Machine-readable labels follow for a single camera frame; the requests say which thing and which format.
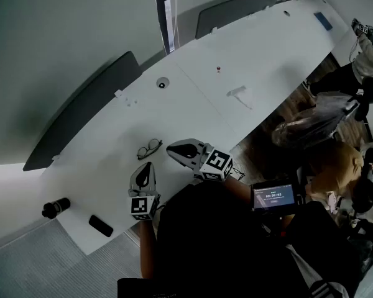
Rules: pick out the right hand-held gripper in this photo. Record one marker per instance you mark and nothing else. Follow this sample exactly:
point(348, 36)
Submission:
point(216, 163)

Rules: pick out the black white striped garment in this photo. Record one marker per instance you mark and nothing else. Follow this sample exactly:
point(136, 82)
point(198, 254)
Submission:
point(317, 275)

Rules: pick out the black water bottle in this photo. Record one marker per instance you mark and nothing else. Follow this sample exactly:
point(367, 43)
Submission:
point(56, 208)

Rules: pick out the black smartphone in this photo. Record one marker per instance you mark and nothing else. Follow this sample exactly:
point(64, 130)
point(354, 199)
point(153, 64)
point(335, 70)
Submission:
point(101, 226)

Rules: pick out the dark grey desk divider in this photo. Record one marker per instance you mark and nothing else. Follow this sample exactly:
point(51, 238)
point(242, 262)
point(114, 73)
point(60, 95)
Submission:
point(81, 110)
point(236, 11)

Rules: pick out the blue flat pad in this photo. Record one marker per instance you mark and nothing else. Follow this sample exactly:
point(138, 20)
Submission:
point(324, 20)

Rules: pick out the person's black shirt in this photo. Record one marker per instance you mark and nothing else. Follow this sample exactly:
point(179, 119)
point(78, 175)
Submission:
point(211, 244)

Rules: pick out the black-rimmed eyeglasses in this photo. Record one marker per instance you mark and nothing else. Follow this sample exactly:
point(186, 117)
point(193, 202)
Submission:
point(155, 144)

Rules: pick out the person's left forearm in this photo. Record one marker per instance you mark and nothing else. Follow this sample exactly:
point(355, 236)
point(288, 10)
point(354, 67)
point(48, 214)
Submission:
point(147, 247)

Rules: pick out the plastic-wrapped black office chair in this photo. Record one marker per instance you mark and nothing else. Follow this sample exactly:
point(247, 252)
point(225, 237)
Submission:
point(314, 120)

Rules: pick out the small display screen device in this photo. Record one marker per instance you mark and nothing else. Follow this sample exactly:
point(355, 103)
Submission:
point(273, 199)

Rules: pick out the person's right forearm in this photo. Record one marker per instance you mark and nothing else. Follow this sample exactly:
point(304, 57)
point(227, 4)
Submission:
point(239, 188)

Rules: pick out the white divider clamp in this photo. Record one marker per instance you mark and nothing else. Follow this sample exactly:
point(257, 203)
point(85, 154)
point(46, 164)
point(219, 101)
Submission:
point(119, 94)
point(55, 157)

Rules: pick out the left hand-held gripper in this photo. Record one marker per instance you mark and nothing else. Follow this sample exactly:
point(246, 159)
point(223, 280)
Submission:
point(143, 208)

